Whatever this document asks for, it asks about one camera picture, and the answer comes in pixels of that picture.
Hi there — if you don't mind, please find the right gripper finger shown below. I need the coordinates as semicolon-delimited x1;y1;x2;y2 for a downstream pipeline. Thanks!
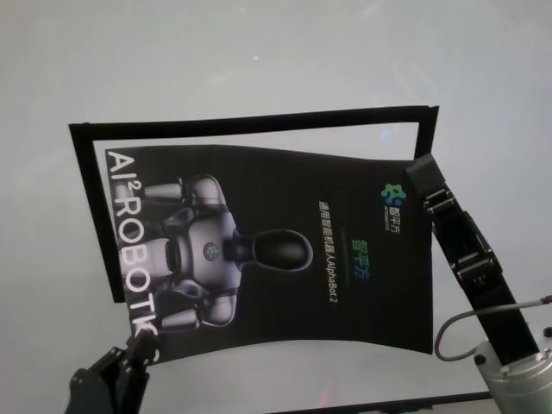
404;154;497;281

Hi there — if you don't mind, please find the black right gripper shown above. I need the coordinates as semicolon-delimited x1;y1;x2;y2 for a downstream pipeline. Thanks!
461;261;543;367

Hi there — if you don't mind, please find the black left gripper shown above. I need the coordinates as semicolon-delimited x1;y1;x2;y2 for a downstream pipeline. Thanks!
72;330;160;414

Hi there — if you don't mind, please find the black robot poster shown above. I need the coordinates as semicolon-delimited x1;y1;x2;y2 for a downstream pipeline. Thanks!
104;143;435;367

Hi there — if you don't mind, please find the long black tape strip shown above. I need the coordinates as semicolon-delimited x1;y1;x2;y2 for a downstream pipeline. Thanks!
68;104;440;142

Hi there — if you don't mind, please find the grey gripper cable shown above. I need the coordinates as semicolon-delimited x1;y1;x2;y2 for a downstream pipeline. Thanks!
433;294;552;361

